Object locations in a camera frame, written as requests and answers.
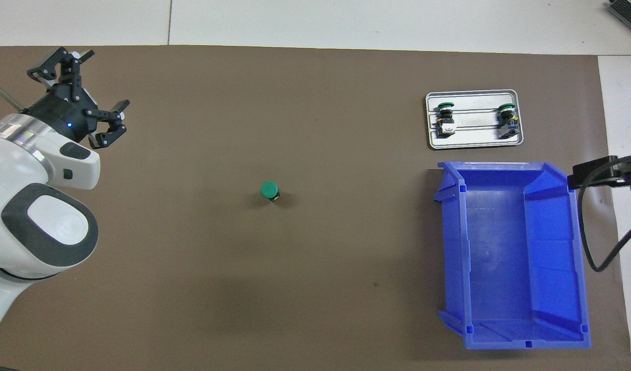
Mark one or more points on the brown table mat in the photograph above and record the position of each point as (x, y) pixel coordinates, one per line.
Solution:
(346, 283)

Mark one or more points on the green push button switch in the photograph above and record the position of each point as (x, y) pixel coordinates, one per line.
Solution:
(269, 189)
(445, 119)
(507, 121)

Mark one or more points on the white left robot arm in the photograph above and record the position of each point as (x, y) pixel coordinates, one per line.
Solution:
(37, 232)

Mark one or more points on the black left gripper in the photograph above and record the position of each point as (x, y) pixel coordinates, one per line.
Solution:
(65, 113)

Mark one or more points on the blue plastic storage bin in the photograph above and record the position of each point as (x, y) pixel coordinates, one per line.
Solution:
(500, 247)

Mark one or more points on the grey metal tray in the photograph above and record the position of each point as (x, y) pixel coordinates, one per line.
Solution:
(475, 139)

